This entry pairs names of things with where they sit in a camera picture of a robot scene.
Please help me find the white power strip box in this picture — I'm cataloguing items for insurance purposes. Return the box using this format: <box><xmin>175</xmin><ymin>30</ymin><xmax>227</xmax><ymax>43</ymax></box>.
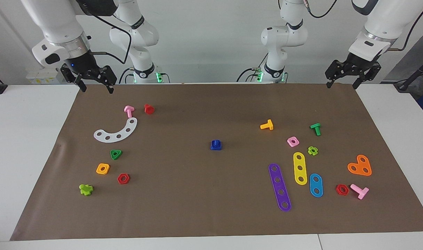
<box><xmin>26</xmin><ymin>68</ymin><xmax>65</xmax><ymax>85</ymax></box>

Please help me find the blue two-hole plate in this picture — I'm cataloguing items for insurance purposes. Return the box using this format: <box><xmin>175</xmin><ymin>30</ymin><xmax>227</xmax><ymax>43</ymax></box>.
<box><xmin>309</xmin><ymin>173</ymin><xmax>324</xmax><ymax>198</ymax></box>

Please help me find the black stand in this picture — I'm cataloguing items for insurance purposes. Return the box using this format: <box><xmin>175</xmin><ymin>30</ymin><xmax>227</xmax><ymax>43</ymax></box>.
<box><xmin>393</xmin><ymin>56</ymin><xmax>423</xmax><ymax>93</ymax></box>

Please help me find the purple four-hole plate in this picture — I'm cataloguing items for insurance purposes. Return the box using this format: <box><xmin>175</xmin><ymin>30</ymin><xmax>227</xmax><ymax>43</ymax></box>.
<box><xmin>268</xmin><ymin>163</ymin><xmax>292</xmax><ymax>212</ymax></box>

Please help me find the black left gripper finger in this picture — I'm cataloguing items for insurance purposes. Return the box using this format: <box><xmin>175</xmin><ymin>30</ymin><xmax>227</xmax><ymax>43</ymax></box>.
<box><xmin>324</xmin><ymin>59</ymin><xmax>345</xmax><ymax>89</ymax></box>
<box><xmin>352</xmin><ymin>63</ymin><xmax>382</xmax><ymax>90</ymax></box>

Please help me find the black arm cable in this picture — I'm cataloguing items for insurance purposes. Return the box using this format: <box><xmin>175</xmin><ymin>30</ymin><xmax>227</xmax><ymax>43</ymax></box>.
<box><xmin>76</xmin><ymin>0</ymin><xmax>133</xmax><ymax>65</ymax></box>
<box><xmin>304</xmin><ymin>0</ymin><xmax>423</xmax><ymax>52</ymax></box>

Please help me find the yellow three-hole plate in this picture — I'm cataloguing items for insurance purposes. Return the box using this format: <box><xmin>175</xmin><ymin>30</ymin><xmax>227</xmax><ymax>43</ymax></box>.
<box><xmin>293</xmin><ymin>152</ymin><xmax>308</xmax><ymax>185</ymax></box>

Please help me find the white curved five-hole plate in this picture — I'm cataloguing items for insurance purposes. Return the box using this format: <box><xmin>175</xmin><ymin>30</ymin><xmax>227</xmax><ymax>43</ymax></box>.
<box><xmin>93</xmin><ymin>117</ymin><xmax>138</xmax><ymax>143</ymax></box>

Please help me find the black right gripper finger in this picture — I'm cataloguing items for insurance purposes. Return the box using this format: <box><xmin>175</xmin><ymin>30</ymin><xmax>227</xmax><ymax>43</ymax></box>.
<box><xmin>100</xmin><ymin>65</ymin><xmax>117</xmax><ymax>94</ymax></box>
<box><xmin>60</xmin><ymin>64</ymin><xmax>87</xmax><ymax>93</ymax></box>

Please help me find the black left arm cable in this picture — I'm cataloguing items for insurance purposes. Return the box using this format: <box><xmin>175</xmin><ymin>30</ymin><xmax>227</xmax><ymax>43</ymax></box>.
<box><xmin>304</xmin><ymin>0</ymin><xmax>423</xmax><ymax>52</ymax></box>

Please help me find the black base cable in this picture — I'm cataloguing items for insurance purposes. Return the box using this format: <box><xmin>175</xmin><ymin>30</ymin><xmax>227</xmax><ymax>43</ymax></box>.
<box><xmin>119</xmin><ymin>67</ymin><xmax>136</xmax><ymax>84</ymax></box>
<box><xmin>236</xmin><ymin>67</ymin><xmax>265</xmax><ymax>83</ymax></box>

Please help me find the red L-shaped plate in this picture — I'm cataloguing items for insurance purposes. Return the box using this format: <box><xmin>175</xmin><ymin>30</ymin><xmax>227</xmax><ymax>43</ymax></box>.
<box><xmin>347</xmin><ymin>155</ymin><xmax>372</xmax><ymax>176</ymax></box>

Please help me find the brown table mat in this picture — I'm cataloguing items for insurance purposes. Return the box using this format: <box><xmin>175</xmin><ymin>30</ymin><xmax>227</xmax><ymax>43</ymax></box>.
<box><xmin>9</xmin><ymin>83</ymin><xmax>423</xmax><ymax>241</ymax></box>

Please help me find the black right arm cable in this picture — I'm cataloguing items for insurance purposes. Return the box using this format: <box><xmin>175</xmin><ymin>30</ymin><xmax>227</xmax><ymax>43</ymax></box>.
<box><xmin>76</xmin><ymin>0</ymin><xmax>133</xmax><ymax>65</ymax></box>

